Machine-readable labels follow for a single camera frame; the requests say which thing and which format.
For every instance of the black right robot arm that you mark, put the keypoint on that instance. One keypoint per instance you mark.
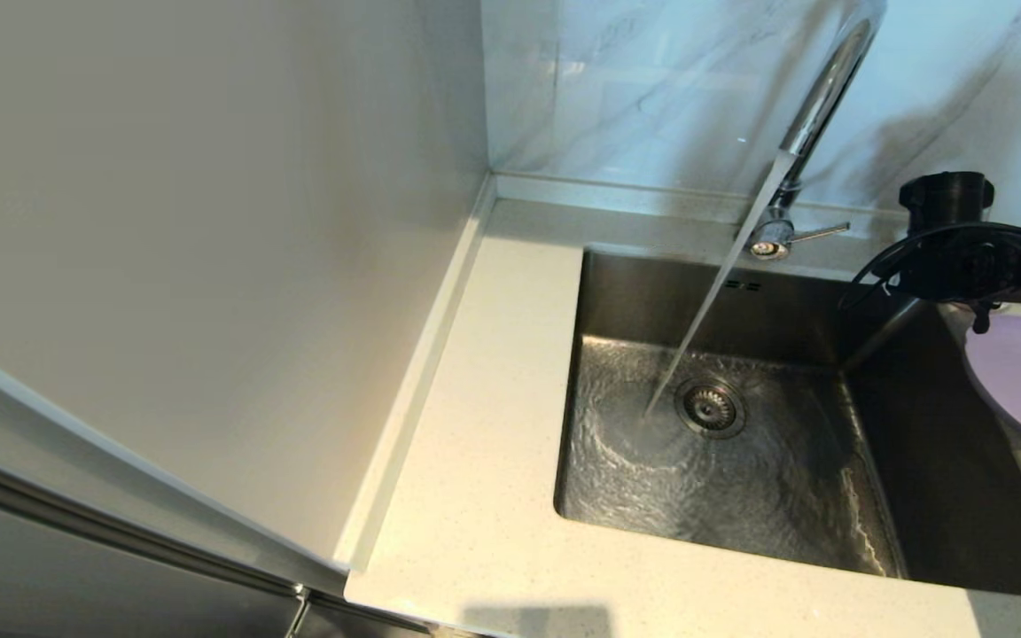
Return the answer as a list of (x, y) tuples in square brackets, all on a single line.
[(980, 266)]

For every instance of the stainless steel sink basin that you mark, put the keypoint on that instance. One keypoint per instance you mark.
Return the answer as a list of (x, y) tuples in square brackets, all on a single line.
[(741, 505)]

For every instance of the clear running water stream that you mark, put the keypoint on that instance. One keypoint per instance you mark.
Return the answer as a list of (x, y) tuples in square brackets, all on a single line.
[(710, 306)]

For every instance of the round metal drain strainer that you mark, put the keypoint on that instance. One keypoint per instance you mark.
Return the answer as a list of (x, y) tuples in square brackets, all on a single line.
[(710, 408)]

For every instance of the white tall cabinet side panel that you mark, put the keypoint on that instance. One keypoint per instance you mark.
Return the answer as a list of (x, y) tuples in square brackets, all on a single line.
[(165, 221)]

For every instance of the chrome gooseneck faucet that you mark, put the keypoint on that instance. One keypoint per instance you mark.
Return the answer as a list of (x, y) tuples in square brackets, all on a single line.
[(821, 97)]

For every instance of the stainless steel appliance door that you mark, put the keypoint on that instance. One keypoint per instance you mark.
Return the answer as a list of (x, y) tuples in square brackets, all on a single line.
[(32, 567)]

